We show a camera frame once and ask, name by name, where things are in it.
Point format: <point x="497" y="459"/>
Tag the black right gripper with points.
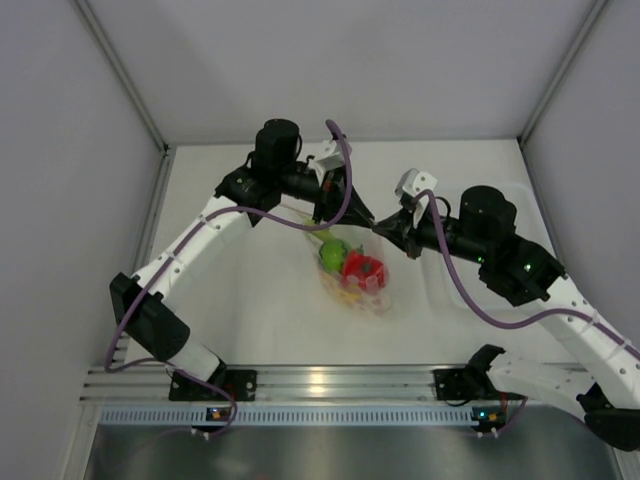
<point x="399" y="227"/>

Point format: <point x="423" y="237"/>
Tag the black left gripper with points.
<point x="331" y="195"/>

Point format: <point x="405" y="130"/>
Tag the clear polka dot zip bag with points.
<point x="379" y="303"/>

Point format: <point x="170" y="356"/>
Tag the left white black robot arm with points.
<point x="271" y="184"/>

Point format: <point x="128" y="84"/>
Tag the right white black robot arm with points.
<point x="604" y="395"/>

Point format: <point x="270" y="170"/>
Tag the pale green toy celery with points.
<point x="317" y="238"/>

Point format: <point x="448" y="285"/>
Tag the green toy pepper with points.
<point x="333" y="255"/>

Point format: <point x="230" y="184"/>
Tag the red toy pepper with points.
<point x="366" y="272"/>

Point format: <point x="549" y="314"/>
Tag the white plastic basket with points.
<point x="529" y="225"/>

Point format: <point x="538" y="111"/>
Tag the yellow toy pepper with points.
<point x="348" y="296"/>

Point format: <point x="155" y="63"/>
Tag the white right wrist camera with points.
<point x="413" y="182"/>

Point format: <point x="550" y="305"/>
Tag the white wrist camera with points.
<point x="328" y="157"/>
<point x="413" y="182"/>

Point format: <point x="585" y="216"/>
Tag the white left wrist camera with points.
<point x="328" y="157"/>

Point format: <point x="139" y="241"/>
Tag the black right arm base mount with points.
<point x="457" y="385"/>

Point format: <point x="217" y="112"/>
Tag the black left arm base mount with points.
<point x="240" y="384"/>

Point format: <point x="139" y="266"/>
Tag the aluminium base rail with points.
<point x="297" y="384"/>

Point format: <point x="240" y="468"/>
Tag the aluminium frame post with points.
<point x="108" y="50"/>

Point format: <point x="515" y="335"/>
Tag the slotted white cable duct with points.
<point x="254" y="415"/>

